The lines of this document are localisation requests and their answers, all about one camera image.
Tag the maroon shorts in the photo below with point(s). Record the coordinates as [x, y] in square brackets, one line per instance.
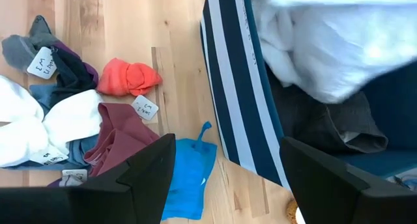
[120, 133]

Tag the white tag socks 5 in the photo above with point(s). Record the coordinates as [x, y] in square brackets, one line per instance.
[49, 156]

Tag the white tag socks 11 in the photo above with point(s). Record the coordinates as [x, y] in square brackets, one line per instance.
[41, 64]

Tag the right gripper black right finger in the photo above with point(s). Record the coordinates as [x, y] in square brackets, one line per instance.
[325, 191]

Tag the dark navy multicolour sock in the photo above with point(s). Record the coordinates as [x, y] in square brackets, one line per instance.
[70, 74]

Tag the white sock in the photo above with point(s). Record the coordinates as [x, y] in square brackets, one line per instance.
[71, 120]
[16, 100]

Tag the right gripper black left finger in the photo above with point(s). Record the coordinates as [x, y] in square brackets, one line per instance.
[130, 198]

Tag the navy white striped fabric basket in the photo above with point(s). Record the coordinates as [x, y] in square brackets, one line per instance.
[234, 103]

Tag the dark grey sweatshirt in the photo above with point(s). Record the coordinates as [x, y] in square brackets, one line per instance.
[309, 120]

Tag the large white shirt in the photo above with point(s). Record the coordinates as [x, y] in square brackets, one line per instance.
[325, 38]

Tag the white tag of striped sock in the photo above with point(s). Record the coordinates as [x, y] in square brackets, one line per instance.
[75, 176]

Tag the grey sock with blue toe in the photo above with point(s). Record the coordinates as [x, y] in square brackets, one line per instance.
[19, 51]

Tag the white tag socks 2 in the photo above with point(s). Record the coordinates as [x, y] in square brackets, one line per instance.
[145, 107]

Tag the coral orange sock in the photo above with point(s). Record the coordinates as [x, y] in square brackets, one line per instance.
[123, 77]

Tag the bright blue shirt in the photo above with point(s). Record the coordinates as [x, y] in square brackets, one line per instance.
[189, 172]

